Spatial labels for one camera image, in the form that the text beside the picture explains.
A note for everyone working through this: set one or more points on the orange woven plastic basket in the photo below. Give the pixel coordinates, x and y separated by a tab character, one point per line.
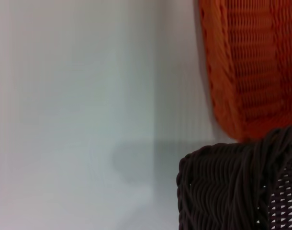
253	72

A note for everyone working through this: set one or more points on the dark brown woven basket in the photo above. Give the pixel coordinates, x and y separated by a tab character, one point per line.
222	187

